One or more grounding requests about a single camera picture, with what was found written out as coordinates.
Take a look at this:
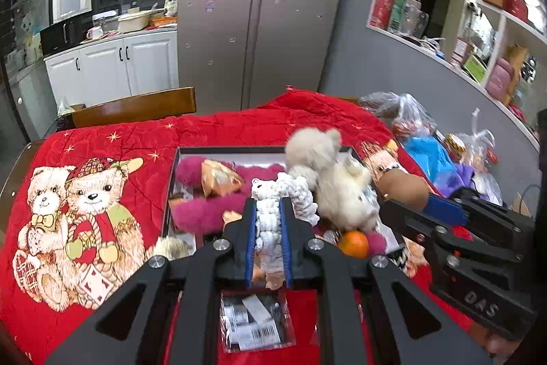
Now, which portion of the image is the clear plastic food bag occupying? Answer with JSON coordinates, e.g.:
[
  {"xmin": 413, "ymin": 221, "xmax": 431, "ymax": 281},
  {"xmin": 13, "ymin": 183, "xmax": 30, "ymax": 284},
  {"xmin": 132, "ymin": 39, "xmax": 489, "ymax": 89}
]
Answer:
[{"xmin": 443, "ymin": 107, "xmax": 503, "ymax": 206}]

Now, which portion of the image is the right human hand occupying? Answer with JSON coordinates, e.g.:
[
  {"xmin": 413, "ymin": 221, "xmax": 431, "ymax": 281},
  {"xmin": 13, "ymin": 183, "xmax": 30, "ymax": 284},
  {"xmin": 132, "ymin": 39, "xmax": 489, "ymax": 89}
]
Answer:
[{"xmin": 467, "ymin": 322, "xmax": 520, "ymax": 360}]

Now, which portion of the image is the silver double door refrigerator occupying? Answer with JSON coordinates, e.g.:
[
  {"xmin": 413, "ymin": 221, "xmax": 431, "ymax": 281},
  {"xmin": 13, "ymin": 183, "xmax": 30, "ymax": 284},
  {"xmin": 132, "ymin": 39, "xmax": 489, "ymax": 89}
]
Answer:
[{"xmin": 177, "ymin": 0, "xmax": 338, "ymax": 115}]

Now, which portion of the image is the white wall shelf unit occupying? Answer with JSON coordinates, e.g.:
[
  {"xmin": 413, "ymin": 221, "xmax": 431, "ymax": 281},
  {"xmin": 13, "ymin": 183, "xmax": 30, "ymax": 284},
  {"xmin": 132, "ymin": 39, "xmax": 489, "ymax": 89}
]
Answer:
[{"xmin": 368, "ymin": 0, "xmax": 546, "ymax": 132}]

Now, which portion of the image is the purple cloth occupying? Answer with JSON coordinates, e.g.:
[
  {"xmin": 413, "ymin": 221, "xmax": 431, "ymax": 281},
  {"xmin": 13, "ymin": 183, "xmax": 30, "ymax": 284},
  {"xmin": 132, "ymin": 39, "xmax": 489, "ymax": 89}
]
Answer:
[{"xmin": 434, "ymin": 164, "xmax": 475, "ymax": 198}]

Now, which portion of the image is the black shallow tray box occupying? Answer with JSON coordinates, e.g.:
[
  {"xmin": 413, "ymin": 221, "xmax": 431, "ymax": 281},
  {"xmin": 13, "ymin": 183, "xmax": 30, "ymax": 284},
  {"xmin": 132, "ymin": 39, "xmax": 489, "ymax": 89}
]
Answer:
[{"xmin": 161, "ymin": 146, "xmax": 408, "ymax": 269}]

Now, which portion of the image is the clear bag with labels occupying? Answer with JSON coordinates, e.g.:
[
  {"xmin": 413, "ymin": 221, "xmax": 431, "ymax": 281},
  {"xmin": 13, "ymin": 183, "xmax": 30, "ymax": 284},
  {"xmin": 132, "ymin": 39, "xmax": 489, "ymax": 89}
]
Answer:
[{"xmin": 220, "ymin": 290, "xmax": 296, "ymax": 353}]

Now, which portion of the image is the white kitchen cabinet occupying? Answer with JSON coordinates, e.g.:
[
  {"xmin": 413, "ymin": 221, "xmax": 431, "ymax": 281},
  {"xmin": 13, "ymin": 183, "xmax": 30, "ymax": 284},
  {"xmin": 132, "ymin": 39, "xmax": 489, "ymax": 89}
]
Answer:
[{"xmin": 44, "ymin": 30, "xmax": 179, "ymax": 106}]

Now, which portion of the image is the red bear print blanket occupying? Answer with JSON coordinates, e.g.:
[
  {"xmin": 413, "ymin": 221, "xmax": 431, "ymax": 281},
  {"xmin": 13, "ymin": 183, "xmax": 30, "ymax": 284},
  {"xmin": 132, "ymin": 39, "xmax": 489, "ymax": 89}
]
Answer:
[{"xmin": 0, "ymin": 87, "xmax": 476, "ymax": 365}]

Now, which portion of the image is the magenta plush bear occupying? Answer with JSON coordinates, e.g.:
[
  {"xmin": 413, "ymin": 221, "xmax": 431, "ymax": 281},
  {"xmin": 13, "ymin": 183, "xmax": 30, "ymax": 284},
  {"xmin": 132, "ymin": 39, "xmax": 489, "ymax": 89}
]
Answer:
[{"xmin": 169, "ymin": 157, "xmax": 387, "ymax": 256}]

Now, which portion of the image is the cardboard box with label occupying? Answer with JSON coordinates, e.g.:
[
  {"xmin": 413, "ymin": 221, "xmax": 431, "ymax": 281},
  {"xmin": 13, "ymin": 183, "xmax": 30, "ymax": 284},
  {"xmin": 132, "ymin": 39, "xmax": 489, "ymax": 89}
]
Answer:
[{"xmin": 510, "ymin": 193, "xmax": 534, "ymax": 219}]

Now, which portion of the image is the dark plastic bag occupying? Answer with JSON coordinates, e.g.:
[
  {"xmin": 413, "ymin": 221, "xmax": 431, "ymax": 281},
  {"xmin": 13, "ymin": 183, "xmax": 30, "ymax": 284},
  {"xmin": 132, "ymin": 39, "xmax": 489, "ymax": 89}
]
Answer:
[{"xmin": 358, "ymin": 92, "xmax": 438, "ymax": 142}]

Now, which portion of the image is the brown makeup sponge egg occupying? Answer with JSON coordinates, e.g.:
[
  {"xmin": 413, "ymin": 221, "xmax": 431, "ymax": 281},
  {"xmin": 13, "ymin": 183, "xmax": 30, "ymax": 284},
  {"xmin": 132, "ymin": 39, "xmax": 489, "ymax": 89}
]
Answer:
[{"xmin": 376, "ymin": 170, "xmax": 429, "ymax": 212}]

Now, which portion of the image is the white fluffy scrunchie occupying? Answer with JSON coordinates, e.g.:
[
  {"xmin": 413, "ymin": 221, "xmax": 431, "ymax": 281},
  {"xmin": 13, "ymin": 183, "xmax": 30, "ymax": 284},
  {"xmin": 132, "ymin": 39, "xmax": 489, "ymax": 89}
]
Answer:
[{"xmin": 251, "ymin": 172, "xmax": 320, "ymax": 282}]

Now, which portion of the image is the blue plastic bag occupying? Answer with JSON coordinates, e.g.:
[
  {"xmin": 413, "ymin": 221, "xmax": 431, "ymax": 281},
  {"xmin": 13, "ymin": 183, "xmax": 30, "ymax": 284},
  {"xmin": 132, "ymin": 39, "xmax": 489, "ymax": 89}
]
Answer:
[{"xmin": 404, "ymin": 136, "xmax": 456, "ymax": 188}]

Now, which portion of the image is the black microwave oven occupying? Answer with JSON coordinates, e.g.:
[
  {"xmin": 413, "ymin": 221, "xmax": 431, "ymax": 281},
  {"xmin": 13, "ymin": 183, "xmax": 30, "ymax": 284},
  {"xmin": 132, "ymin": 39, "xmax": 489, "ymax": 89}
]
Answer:
[{"xmin": 40, "ymin": 11, "xmax": 93, "ymax": 56}]

